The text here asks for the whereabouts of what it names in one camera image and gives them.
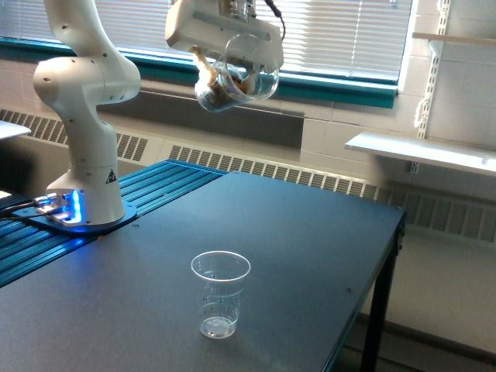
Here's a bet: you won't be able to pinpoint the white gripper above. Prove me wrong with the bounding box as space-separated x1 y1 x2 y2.
165 1 284 93

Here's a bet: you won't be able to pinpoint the clear cup with almonds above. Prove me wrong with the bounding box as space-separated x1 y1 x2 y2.
195 34 279 112

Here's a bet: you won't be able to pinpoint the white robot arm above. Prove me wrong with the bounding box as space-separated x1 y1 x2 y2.
33 1 286 229

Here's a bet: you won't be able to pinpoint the white window blinds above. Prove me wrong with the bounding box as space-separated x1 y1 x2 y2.
1 1 411 85

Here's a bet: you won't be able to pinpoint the wooden upper shelf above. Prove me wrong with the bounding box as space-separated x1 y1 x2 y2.
412 32 496 47

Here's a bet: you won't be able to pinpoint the clear plastic cup on table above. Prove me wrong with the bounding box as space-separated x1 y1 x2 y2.
191 250 251 339

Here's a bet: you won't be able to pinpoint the radiator vent cover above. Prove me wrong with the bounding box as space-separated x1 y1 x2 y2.
0 108 496 243

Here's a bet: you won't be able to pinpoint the white object at left edge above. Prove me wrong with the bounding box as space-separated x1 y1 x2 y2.
0 120 32 140

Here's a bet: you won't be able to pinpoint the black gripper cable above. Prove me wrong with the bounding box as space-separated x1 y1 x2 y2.
263 0 287 40

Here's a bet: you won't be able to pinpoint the white shelf rail bracket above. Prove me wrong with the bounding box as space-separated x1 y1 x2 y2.
414 0 451 140

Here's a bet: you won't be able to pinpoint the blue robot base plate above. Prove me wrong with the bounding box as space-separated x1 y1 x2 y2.
13 202 137 236

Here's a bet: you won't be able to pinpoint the white wall shelf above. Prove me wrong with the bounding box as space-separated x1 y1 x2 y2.
345 132 495 176

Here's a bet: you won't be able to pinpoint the black cables at base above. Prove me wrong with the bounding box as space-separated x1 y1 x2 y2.
0 195 51 222

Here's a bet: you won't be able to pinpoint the blue aluminium rail platform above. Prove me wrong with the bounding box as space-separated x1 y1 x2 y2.
1 160 225 287

